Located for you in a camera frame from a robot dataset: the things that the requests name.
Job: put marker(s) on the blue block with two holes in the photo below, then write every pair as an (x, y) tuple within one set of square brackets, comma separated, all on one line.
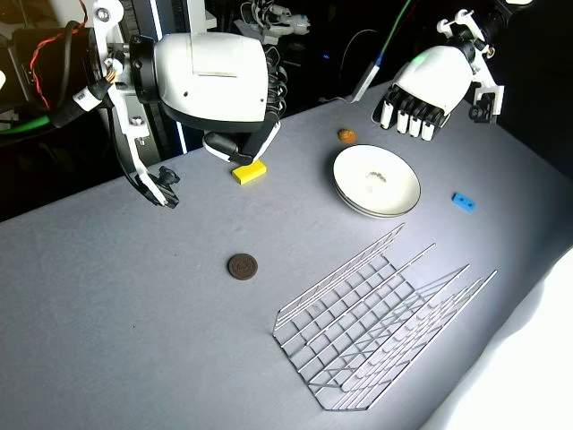
[(464, 202)]

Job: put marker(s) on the yellow rectangular block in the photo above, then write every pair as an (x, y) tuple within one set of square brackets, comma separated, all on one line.
[(249, 172)]

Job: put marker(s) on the white plate with dark rim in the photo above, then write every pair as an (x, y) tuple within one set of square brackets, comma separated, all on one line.
[(358, 209), (376, 179)]

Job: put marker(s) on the black robot column blue strips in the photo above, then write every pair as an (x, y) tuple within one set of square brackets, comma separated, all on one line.
[(154, 116)]

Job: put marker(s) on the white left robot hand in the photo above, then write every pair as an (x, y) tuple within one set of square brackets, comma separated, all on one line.
[(436, 76)]

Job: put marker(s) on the orange swirl pastry toy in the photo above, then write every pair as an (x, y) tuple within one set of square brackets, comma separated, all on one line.
[(347, 136)]

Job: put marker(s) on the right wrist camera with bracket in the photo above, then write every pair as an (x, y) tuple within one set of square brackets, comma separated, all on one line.
[(154, 190)]

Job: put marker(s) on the round brown chocolate cookie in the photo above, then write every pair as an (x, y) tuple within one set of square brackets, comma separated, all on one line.
[(242, 267)]

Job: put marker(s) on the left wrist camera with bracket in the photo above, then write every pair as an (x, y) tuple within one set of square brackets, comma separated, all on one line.
[(482, 109)]

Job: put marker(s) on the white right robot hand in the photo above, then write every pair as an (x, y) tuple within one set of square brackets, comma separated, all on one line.
[(210, 76)]

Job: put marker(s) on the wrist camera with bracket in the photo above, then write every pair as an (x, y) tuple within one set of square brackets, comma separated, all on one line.
[(482, 109), (154, 190)]

